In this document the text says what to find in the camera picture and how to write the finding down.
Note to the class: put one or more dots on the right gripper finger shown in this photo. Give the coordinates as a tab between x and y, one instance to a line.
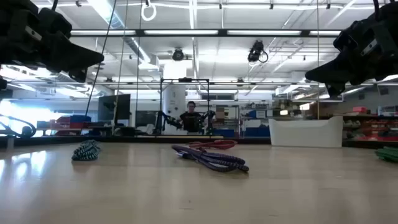
334	88
339	73

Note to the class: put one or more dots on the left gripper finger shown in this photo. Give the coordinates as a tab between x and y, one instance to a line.
77	75
71	56

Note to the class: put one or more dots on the teal zip tie bundle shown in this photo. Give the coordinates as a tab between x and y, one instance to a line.
86	151

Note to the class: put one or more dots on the purple zip tie bundle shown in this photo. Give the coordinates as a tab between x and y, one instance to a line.
214	159

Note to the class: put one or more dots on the background black robot arm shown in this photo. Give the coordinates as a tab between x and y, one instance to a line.
169	120
207	118

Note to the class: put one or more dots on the red and blue bin stack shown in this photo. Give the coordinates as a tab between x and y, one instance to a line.
73	122

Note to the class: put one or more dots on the black monitor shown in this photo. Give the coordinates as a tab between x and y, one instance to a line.
114	107

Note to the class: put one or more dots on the shelving with red bins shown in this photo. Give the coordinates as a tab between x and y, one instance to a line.
370	126

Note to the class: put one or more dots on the white plastic bin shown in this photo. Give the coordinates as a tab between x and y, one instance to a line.
306	132

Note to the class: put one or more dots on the blue storage bin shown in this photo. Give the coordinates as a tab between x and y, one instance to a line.
257	131
224	132

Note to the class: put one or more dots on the white round pillar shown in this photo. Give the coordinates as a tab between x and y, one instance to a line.
172	99

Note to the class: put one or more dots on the cardboard box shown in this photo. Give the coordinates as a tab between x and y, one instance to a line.
220	113

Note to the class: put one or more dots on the person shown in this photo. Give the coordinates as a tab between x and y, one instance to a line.
190	119

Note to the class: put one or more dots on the black aluminium table frame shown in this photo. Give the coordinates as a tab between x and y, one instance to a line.
124	140

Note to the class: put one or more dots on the round black ceiling camera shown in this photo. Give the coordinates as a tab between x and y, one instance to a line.
178	54

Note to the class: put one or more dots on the black background rig frame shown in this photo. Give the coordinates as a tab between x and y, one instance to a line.
185	80

